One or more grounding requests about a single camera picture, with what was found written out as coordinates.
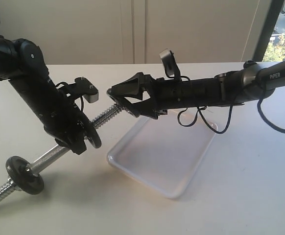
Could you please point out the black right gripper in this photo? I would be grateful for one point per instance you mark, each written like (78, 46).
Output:
(168, 94)

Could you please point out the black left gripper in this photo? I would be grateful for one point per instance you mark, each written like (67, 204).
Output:
(69, 129)

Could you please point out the black weight plate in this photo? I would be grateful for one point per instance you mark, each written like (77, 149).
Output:
(123, 103)

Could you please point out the chrome threaded dumbbell bar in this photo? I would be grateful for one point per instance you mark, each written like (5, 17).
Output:
(37, 166)

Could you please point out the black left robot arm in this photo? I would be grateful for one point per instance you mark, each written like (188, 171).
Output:
(22, 64)

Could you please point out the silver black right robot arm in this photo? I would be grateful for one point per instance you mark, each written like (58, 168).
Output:
(143, 95)

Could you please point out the black plate far end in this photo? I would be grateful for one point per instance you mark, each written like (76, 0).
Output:
(91, 133)

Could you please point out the white plastic tray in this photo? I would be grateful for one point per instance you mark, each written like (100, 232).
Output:
(161, 154)

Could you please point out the black plate near collar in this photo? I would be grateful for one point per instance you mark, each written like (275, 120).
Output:
(23, 177)

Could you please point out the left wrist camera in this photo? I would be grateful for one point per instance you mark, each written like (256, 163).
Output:
(81, 88)

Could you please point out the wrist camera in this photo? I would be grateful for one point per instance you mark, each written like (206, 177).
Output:
(81, 88)
(170, 66)

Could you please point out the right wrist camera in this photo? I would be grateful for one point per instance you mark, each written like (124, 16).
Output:
(170, 66)

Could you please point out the dark window frame post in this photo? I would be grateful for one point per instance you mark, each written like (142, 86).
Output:
(267, 29)

